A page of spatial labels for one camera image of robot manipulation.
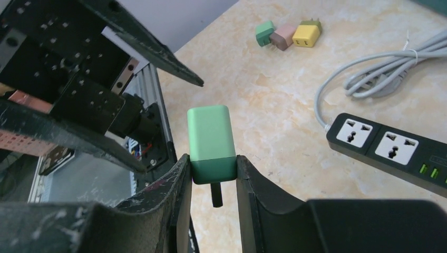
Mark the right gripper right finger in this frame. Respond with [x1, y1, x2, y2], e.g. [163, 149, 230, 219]
[236, 155, 446, 252]

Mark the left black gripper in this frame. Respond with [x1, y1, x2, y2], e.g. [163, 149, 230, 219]
[1, 0, 204, 173]

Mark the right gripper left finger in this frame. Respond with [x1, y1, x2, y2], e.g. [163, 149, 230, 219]
[1, 154, 192, 252]

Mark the light green charger plug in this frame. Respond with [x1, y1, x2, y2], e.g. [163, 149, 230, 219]
[187, 105, 237, 208]

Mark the pink charger plug lower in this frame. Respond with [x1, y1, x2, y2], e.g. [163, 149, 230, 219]
[269, 24, 296, 51]

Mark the yellow charger plug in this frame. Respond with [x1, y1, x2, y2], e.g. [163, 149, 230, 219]
[292, 19, 323, 47]

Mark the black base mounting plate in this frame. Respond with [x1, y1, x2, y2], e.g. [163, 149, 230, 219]
[124, 102, 177, 195]

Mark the black power strip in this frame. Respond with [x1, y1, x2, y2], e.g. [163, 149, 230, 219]
[326, 113, 446, 197]

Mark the grey coiled power cable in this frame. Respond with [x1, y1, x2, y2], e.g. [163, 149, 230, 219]
[313, 27, 447, 132]

